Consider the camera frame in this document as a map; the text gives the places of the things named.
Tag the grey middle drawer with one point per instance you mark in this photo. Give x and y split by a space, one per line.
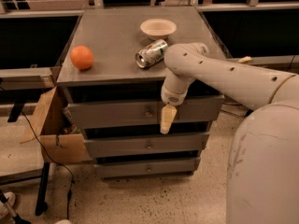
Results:
149 144

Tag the grey top drawer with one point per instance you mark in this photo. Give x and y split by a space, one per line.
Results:
123 113

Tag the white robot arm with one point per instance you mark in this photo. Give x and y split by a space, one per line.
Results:
263 165

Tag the black table leg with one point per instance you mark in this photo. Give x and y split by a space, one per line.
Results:
41 205

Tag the grey drawer cabinet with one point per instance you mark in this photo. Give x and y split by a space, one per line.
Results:
114 36

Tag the black tripod leg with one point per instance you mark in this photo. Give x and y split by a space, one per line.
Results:
7 200

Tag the brown cardboard box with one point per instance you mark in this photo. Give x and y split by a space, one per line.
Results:
48 123

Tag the white paper bowl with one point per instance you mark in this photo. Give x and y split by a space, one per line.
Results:
158 28

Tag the small yellow foam piece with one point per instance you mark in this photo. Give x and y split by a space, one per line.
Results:
244 59

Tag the crushed soda can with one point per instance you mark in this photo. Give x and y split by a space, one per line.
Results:
151 54

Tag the orange fruit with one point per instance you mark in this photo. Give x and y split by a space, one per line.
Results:
82 57

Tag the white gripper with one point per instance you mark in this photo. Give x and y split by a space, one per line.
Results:
171 99

